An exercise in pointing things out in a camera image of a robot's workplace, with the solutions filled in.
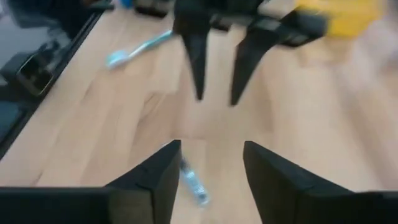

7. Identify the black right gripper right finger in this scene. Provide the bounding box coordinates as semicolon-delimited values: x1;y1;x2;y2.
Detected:
243;140;355;224

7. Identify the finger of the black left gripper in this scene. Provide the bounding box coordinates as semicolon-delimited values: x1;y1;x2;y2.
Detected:
179;30;210;101
230;29;281;106

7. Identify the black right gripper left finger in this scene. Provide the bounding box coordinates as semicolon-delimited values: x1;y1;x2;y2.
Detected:
105;139;182;224

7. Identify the small silver toothpaste tube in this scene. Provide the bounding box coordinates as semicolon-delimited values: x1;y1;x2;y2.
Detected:
161;142;211;207

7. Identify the green and white toothbrush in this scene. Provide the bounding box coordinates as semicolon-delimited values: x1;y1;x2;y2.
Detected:
104;29;174;70

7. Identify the yellow plastic basket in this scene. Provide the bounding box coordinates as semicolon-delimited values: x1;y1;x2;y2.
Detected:
294;0;385;39

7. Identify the black frame clamp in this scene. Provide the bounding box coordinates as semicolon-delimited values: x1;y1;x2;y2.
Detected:
0;51;58;98

